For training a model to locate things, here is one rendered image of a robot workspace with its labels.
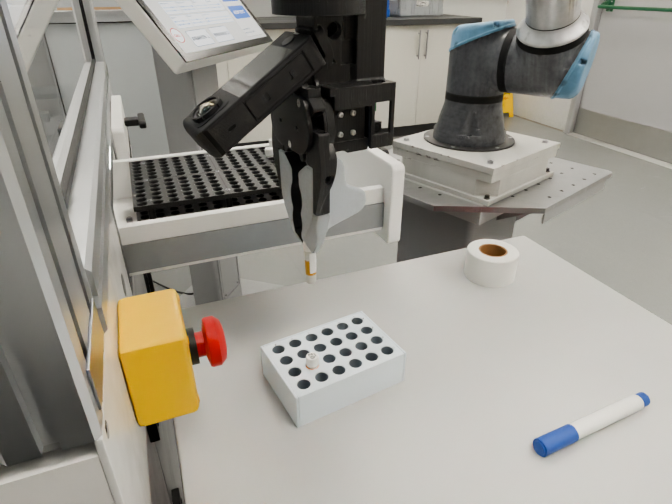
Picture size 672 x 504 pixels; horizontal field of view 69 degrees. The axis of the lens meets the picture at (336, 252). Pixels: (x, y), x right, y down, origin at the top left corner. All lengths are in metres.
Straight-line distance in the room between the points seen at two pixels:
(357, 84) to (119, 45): 1.88
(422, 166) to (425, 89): 3.19
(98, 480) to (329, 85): 0.30
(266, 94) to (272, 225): 0.25
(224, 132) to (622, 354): 0.49
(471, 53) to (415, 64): 3.10
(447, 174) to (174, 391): 0.74
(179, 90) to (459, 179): 0.89
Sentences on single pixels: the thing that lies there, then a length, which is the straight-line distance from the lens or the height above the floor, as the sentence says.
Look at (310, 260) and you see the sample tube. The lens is 0.46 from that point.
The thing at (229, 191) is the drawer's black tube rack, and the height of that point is 0.90.
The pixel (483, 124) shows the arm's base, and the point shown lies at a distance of 1.04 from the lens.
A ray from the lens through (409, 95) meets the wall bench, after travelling 4.14.
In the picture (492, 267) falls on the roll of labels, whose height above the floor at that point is 0.79.
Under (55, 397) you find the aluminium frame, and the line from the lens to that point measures 0.24.
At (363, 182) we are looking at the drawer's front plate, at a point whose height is 0.88.
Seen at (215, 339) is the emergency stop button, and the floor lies 0.89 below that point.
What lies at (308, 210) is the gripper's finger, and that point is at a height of 0.95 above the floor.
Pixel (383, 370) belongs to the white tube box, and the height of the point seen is 0.79.
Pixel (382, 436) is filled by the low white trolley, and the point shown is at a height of 0.76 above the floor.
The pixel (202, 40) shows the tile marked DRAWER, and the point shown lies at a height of 1.00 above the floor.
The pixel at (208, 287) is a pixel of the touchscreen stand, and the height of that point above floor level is 0.18.
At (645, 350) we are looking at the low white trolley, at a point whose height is 0.76.
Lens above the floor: 1.12
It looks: 29 degrees down
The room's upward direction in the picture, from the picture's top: straight up
